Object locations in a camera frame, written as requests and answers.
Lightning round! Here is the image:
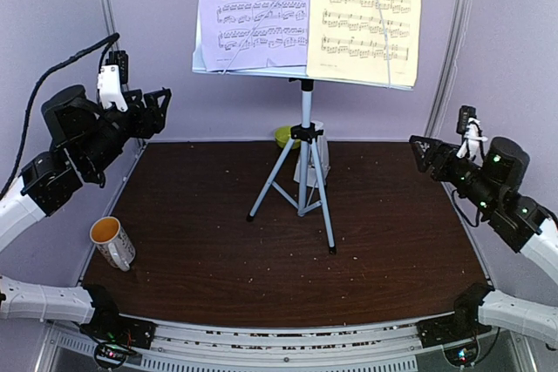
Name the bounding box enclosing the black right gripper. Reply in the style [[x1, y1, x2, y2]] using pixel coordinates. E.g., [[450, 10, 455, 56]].
[[408, 135, 498, 215]]

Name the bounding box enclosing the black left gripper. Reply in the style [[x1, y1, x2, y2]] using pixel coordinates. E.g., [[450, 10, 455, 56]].
[[75, 87, 171, 176]]

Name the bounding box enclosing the white metronome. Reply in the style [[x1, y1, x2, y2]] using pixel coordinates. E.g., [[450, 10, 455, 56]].
[[293, 133, 330, 187]]

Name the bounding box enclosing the white perforated music stand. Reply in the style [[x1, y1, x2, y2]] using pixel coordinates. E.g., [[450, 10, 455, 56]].
[[191, 0, 415, 255]]

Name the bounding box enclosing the purple sheet music page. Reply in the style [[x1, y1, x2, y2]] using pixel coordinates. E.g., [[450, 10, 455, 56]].
[[199, 0, 310, 72]]

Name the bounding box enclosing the yellow sheet music page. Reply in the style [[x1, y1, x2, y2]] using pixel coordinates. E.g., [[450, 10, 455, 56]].
[[306, 0, 422, 89]]

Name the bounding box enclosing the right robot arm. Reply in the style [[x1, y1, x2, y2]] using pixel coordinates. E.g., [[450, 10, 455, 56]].
[[409, 135, 557, 349]]

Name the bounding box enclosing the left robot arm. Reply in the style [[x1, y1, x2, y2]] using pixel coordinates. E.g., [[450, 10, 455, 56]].
[[1, 85, 172, 348]]

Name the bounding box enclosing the green plastic bowl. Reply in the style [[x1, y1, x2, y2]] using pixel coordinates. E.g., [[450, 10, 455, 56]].
[[275, 125, 292, 149]]

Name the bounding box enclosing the patterned ceramic mug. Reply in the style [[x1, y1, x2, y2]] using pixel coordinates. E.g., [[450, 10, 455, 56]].
[[89, 216, 136, 272]]

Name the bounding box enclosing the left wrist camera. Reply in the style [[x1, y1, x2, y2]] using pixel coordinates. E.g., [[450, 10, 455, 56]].
[[97, 51, 129, 112]]

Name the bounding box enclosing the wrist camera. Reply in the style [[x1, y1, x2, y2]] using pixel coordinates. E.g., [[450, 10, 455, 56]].
[[456, 105, 487, 161], [97, 51, 129, 112]]

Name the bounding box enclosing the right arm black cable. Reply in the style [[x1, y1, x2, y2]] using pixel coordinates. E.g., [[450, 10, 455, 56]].
[[451, 188, 485, 228]]

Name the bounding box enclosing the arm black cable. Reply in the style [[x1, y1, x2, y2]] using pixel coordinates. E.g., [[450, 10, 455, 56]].
[[0, 32, 121, 199], [451, 188, 485, 228]]

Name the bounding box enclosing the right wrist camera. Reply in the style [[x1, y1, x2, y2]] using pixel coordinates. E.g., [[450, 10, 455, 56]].
[[456, 105, 487, 161]]

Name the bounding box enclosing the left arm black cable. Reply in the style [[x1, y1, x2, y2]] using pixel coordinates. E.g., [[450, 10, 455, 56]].
[[0, 32, 121, 199]]

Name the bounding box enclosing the right aluminium corner post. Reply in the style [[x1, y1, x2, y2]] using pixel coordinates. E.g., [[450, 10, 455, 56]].
[[425, 0, 472, 137]]

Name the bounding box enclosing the metal front base rail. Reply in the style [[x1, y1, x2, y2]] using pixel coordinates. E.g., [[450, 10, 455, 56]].
[[43, 308, 524, 372]]

